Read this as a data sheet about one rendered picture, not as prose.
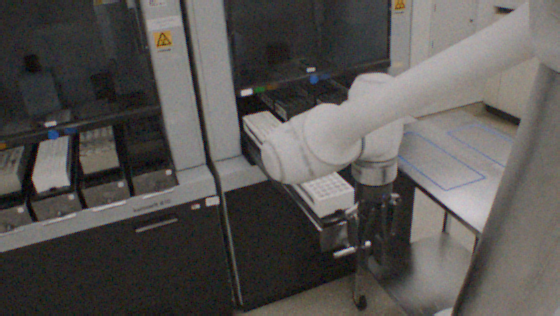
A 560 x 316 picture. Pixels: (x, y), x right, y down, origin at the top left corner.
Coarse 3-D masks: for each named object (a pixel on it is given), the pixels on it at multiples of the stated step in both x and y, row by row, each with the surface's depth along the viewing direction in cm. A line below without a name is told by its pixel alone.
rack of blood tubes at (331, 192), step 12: (312, 180) 115; (324, 180) 114; (336, 180) 114; (300, 192) 117; (312, 192) 109; (324, 192) 109; (336, 192) 109; (348, 192) 108; (312, 204) 111; (324, 204) 106; (336, 204) 108; (348, 204) 110
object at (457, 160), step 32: (416, 128) 147; (448, 128) 146; (480, 128) 144; (416, 160) 128; (448, 160) 127; (480, 160) 125; (448, 192) 112; (480, 192) 111; (448, 224) 180; (480, 224) 99; (384, 256) 171; (416, 256) 169; (448, 256) 167; (384, 288) 157; (416, 288) 154; (448, 288) 153
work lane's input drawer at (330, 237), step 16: (240, 128) 160; (256, 144) 146; (256, 160) 145; (288, 192) 121; (304, 208) 114; (304, 224) 114; (320, 224) 106; (336, 224) 106; (320, 240) 106; (336, 240) 108; (336, 256) 104
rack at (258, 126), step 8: (264, 112) 158; (248, 120) 153; (256, 120) 153; (264, 120) 152; (272, 120) 152; (248, 128) 156; (256, 128) 146; (264, 128) 145; (272, 128) 145; (256, 136) 150; (264, 136) 140
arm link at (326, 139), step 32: (480, 32) 53; (512, 32) 50; (448, 64) 54; (480, 64) 53; (512, 64) 52; (384, 96) 58; (416, 96) 57; (288, 128) 70; (320, 128) 66; (352, 128) 62; (288, 160) 68; (320, 160) 68; (352, 160) 76
